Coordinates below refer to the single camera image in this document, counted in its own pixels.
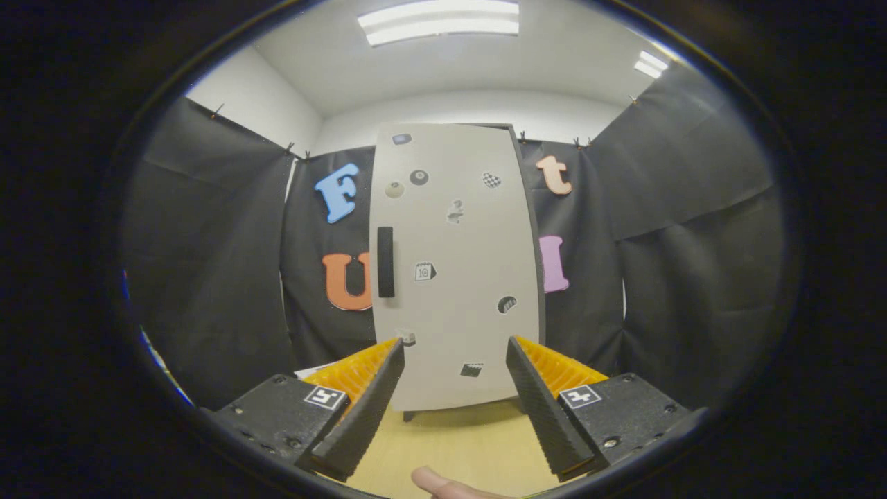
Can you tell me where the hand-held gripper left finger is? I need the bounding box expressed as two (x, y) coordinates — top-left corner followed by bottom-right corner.
(201, 337), (406, 483)

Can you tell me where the black cabinet door handle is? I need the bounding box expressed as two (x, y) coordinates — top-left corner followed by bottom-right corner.
(377, 226), (396, 299)

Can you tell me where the grey shoe cabinet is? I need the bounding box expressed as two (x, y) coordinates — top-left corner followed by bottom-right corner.
(371, 122), (547, 422)

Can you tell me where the small ceiling light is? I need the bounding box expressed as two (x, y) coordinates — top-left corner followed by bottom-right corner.
(633, 50), (669, 80)

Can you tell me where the white shoe cabinet door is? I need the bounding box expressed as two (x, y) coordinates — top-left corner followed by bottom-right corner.
(369, 123), (540, 412)

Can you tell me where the long ceiling light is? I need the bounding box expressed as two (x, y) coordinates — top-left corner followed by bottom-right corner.
(357, 0), (520, 48)

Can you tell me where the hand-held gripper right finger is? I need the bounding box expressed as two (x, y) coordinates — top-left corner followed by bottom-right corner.
(506, 335), (694, 483)

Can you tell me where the black backdrop cloth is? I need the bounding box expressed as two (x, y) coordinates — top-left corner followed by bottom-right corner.
(118, 62), (787, 410)

